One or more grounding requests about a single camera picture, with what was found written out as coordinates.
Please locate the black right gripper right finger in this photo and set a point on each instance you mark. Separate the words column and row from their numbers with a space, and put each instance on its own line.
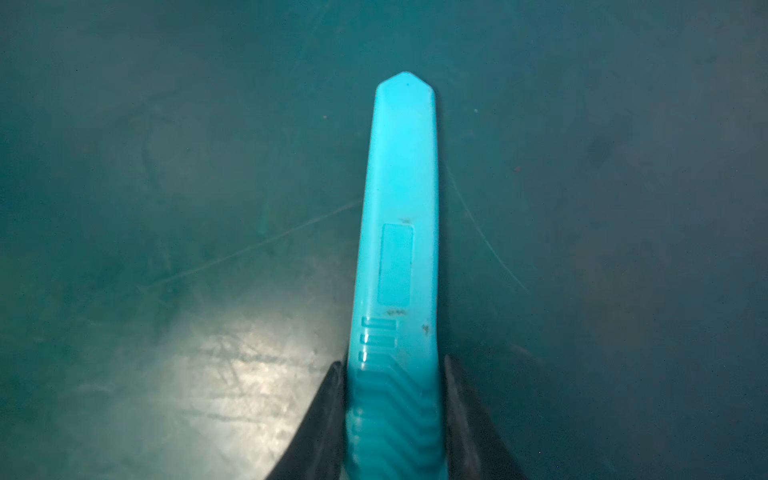
column 475, row 450

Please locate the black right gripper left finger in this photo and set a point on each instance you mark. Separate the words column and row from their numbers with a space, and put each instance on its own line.
column 317, row 449

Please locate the teal utility knife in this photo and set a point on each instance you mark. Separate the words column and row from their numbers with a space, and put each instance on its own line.
column 394, row 412

